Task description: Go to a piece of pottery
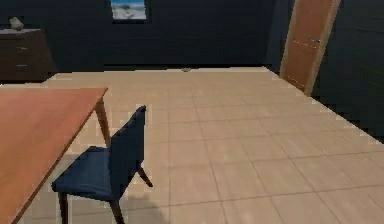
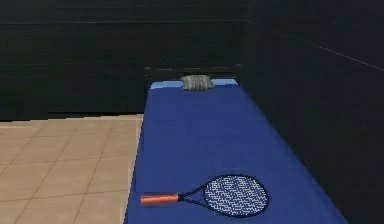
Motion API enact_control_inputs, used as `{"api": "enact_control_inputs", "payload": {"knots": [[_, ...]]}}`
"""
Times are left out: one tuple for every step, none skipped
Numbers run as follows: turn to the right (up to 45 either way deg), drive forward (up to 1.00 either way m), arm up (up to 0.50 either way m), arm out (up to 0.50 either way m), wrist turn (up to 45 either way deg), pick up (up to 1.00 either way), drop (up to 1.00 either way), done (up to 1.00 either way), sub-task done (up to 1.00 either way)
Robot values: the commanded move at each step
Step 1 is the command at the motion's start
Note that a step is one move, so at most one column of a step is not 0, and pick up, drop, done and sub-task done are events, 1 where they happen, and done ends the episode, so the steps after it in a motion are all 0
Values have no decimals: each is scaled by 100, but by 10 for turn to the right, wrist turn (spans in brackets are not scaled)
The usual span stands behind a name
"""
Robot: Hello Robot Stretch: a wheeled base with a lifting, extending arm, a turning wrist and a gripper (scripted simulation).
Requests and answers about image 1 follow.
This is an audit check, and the grey pottery piece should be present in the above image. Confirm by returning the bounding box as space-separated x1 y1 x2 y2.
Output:
8 16 25 32

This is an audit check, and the blue framed picture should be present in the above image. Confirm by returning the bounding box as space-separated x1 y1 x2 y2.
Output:
109 0 148 21

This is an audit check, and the dark brown chest of drawers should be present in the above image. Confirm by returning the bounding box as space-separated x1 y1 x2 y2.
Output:
0 28 58 83

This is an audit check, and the blue chair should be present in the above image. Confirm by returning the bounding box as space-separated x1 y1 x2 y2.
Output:
51 105 154 224

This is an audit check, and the orange wooden door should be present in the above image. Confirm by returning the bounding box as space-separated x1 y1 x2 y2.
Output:
279 0 342 97

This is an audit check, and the orange wooden table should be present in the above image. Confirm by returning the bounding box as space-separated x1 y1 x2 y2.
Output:
0 87 112 224

